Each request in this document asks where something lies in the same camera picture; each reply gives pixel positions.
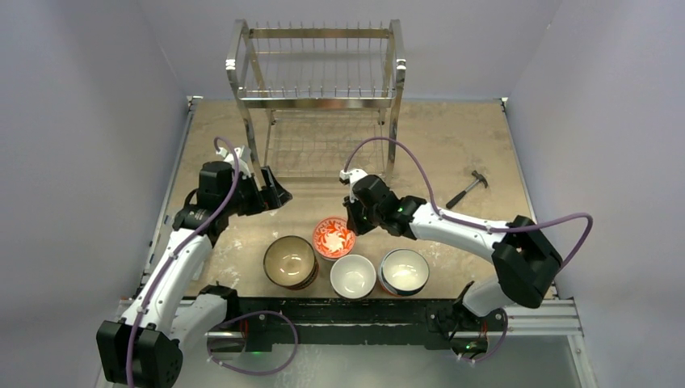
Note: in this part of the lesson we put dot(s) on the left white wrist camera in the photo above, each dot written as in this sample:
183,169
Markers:
240,157

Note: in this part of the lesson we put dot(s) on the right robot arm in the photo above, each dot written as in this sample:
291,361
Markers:
524,260

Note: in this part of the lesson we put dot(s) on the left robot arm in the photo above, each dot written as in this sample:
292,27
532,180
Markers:
145,347

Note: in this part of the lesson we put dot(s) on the orange patterned bowl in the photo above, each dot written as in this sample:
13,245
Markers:
332,239

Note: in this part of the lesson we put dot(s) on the white blue-rimmed bowl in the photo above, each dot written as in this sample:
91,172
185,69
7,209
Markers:
403,272

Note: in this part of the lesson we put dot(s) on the small black hammer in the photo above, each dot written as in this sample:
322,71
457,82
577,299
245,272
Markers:
478,179

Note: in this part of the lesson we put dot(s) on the brown glazed bowl stack top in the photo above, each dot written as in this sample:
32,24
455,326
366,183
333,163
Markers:
291,263

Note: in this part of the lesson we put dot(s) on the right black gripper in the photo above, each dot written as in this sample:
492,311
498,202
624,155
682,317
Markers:
359,212

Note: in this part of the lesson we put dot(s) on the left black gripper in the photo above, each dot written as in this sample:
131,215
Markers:
275,196

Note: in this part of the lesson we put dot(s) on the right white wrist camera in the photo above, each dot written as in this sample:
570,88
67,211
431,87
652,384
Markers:
350,178

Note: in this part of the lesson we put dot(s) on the white cream bowl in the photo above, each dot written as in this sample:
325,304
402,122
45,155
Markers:
353,277

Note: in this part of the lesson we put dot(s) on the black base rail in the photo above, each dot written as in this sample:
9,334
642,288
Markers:
238,328

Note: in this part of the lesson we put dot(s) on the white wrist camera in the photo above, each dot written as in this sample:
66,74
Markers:
350,178
240,157

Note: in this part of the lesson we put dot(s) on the steel two-tier dish rack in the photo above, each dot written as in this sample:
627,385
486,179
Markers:
313,97

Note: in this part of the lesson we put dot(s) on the aluminium frame rail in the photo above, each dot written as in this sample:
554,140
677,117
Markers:
540,316

